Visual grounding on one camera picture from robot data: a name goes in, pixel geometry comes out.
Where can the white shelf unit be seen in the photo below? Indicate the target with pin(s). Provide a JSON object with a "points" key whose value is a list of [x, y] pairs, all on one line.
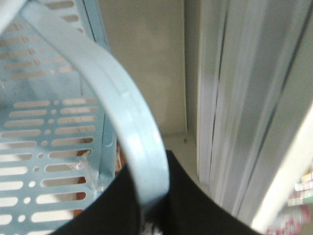
{"points": [[230, 84]]}

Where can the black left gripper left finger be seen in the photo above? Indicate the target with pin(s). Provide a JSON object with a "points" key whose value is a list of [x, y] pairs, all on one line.
{"points": [[115, 212]]}

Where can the light blue plastic basket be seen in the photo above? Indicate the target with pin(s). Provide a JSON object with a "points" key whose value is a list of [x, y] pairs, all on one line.
{"points": [[65, 105]]}

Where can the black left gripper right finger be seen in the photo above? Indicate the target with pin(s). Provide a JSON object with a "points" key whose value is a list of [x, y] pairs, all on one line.
{"points": [[187, 210]]}

